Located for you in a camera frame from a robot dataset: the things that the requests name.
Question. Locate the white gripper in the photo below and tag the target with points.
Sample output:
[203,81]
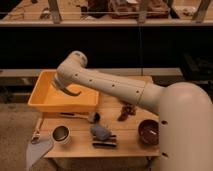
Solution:
[58,84]

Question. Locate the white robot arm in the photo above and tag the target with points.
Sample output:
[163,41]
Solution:
[185,111]

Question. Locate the yellow plastic tray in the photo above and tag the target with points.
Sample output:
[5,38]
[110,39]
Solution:
[46,98]

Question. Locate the silver metal cup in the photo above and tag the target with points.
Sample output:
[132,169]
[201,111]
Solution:
[61,135]

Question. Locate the brown figure toy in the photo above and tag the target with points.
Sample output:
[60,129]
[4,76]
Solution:
[126,110]

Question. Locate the wooden table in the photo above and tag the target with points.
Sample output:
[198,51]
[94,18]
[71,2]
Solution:
[80,143]

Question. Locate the dark red bowl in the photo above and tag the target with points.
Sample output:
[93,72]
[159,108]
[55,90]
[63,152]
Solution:
[148,132]

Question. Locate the black handled brush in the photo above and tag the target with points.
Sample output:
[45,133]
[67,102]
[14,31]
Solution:
[91,117]

